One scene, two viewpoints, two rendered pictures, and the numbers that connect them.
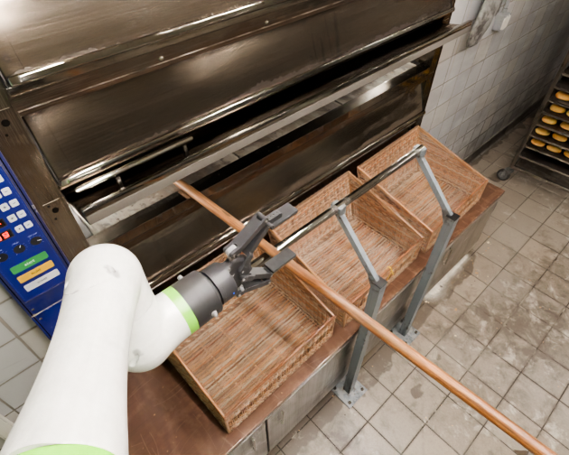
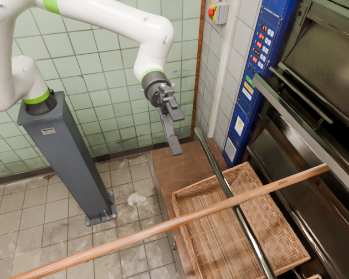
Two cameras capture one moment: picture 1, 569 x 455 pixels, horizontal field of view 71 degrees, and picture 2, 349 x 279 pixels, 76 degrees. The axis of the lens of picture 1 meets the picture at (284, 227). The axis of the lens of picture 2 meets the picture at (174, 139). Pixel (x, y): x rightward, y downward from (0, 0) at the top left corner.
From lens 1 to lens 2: 0.85 m
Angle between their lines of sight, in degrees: 70
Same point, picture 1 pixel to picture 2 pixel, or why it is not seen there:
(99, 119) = (329, 58)
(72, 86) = (338, 22)
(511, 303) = not seen: outside the picture
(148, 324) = (139, 56)
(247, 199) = (336, 244)
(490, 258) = not seen: outside the picture
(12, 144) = (292, 27)
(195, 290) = (151, 75)
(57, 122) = (316, 38)
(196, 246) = (285, 191)
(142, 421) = (197, 170)
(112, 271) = (147, 21)
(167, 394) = not seen: hidden behind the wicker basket
